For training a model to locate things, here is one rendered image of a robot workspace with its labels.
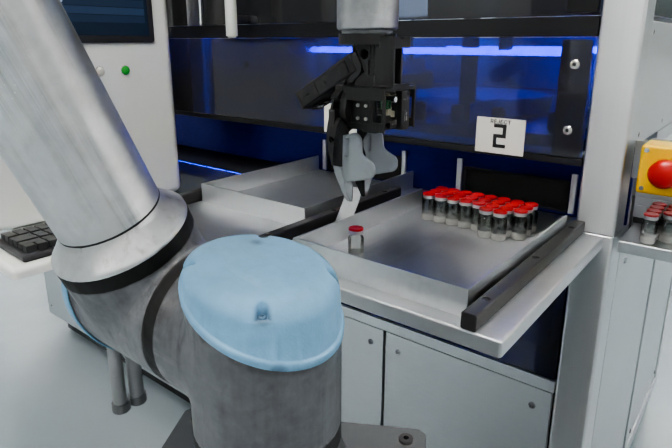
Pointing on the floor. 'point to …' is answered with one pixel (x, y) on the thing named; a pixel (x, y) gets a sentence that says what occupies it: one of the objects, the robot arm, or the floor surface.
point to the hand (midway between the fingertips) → (352, 188)
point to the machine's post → (605, 182)
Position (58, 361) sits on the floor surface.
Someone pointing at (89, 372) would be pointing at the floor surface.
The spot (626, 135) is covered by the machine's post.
